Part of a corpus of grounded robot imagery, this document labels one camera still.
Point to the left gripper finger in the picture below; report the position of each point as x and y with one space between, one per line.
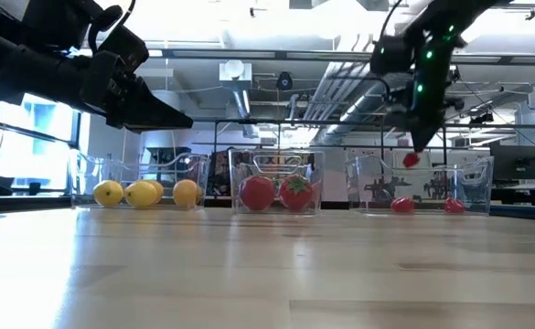
153 112
153 130

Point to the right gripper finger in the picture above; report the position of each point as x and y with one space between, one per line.
424 134

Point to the orange-yellow lemon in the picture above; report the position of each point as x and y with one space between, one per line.
160 189
185 193

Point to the bright yellow lemon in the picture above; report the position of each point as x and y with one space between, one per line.
108 193
140 194

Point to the red tomato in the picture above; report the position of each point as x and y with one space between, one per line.
257 193
296 194

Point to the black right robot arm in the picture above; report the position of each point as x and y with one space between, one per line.
459 13

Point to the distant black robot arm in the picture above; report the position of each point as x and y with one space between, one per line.
438 188
381 187

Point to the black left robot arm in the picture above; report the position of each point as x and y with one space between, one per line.
29 73

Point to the clear plastic bin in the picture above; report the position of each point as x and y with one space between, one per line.
276 160
477 183
84 173

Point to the white ceiling unit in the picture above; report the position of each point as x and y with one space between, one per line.
235 73

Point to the black background monitor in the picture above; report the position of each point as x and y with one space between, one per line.
516 162

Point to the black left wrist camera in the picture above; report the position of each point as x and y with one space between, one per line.
125 48

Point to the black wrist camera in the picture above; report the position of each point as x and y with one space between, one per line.
390 55
125 48

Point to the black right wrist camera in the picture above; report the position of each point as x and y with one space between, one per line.
390 55

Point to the silver ventilation duct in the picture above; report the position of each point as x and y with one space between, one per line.
340 96

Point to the black overhead rack frame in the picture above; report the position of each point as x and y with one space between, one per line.
317 122

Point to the black overhead camera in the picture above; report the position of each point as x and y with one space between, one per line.
284 81

